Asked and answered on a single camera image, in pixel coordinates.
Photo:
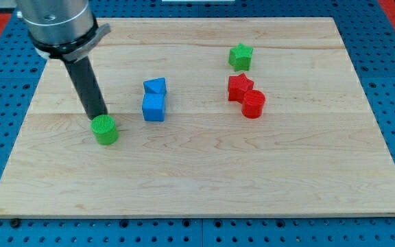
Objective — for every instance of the green cylinder block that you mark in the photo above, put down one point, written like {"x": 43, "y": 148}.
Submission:
{"x": 104, "y": 129}

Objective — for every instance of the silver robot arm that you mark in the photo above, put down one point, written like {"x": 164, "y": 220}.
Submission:
{"x": 61, "y": 29}

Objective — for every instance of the light wooden board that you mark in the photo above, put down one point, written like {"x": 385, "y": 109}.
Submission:
{"x": 316, "y": 150}

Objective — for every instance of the blue cube block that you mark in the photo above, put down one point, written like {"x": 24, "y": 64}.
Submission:
{"x": 153, "y": 107}

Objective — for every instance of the blue triangle block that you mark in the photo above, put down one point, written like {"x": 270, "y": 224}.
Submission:
{"x": 155, "y": 86}

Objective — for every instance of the red star block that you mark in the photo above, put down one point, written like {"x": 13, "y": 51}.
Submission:
{"x": 238, "y": 85}

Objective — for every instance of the red cylinder block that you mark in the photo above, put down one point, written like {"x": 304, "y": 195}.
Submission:
{"x": 252, "y": 104}

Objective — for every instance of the green star block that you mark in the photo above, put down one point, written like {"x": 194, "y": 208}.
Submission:
{"x": 240, "y": 57}

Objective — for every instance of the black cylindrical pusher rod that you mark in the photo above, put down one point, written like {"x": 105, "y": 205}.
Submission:
{"x": 85, "y": 83}

